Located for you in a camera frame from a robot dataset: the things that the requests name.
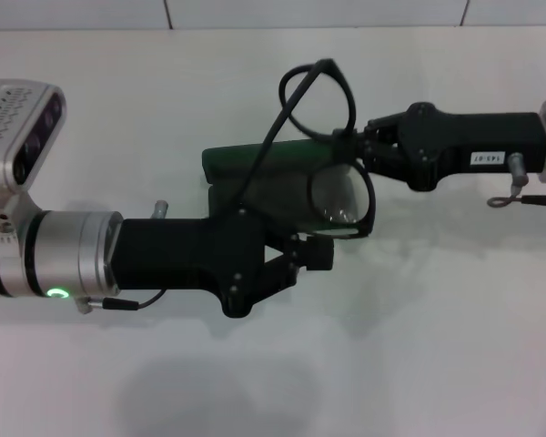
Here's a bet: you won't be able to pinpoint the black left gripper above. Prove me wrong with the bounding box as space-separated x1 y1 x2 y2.
108 208 336 319

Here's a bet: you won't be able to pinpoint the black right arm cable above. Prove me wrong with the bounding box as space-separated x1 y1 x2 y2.
486 194 546 209

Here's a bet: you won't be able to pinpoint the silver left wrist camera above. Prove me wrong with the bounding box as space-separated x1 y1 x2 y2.
0 79 68 215

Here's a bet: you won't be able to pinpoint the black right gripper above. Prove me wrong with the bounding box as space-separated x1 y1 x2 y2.
331 101 546 192

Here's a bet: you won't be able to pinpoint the green glasses case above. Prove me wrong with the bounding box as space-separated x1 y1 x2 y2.
199 138 370 239

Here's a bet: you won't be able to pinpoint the black glasses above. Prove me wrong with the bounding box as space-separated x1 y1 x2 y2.
235 57 377 240

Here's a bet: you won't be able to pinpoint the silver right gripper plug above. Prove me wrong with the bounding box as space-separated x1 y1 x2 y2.
507 153 529 188

